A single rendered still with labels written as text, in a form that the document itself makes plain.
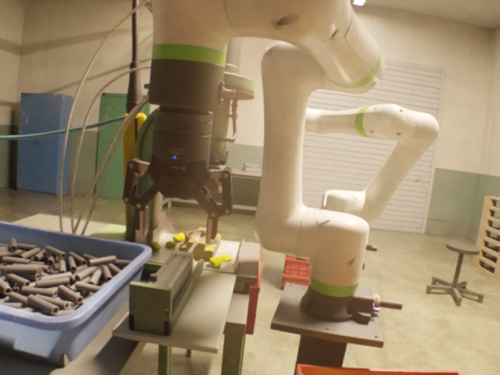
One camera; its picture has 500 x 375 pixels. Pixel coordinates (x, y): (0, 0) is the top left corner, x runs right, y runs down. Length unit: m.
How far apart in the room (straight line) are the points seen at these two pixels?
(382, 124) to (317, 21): 0.84
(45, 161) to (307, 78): 6.66
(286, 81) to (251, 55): 5.78
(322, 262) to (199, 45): 0.58
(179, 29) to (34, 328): 0.45
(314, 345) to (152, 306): 0.48
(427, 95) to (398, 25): 1.43
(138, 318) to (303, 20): 0.48
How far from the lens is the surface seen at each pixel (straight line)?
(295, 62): 0.78
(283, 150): 0.81
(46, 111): 7.21
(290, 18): 0.36
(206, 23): 0.41
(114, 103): 6.98
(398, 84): 6.86
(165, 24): 0.42
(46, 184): 7.24
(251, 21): 0.38
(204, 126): 0.42
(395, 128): 1.17
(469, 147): 7.50
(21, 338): 0.61
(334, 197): 1.34
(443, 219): 7.38
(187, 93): 0.40
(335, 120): 1.39
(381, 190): 1.40
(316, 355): 0.93
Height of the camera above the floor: 1.31
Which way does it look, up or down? 7 degrees down
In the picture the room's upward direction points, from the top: 6 degrees clockwise
